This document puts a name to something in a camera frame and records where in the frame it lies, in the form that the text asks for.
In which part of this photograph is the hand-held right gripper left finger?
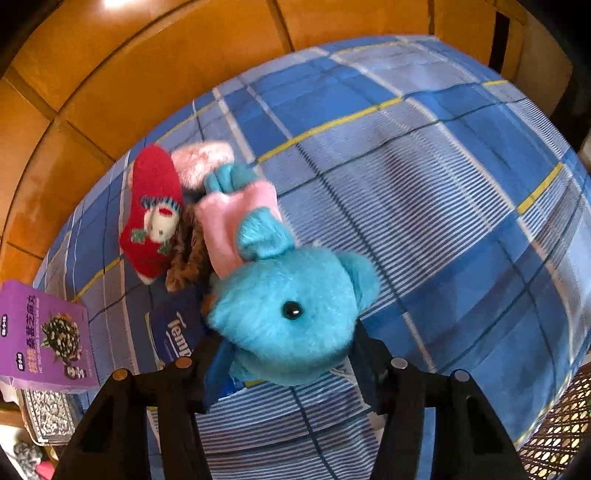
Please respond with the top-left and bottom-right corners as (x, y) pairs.
(53, 337), (236, 480)

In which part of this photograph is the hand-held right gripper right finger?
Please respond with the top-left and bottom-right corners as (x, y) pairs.
(353, 323), (532, 480)

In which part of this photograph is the blue tissue packet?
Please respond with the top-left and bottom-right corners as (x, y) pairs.
(145, 281), (358, 400)

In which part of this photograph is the blue plush toy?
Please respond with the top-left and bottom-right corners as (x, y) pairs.
(199, 164), (382, 387)

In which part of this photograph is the red knitted sock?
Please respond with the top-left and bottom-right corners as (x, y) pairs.
(119, 144), (185, 284)

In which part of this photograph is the pink fluffy sock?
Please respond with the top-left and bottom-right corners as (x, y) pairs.
(171, 141), (236, 190)

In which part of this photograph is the brown fuzzy cloth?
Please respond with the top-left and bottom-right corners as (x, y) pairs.
(165, 208), (218, 294)

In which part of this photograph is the purple cardboard box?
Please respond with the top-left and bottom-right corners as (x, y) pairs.
(0, 279), (100, 393)

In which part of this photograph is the blue plaid bed sheet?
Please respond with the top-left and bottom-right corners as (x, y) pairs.
(32, 34), (591, 480)

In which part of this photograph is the wooden wardrobe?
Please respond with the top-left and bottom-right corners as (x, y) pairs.
(0, 0), (573, 296)

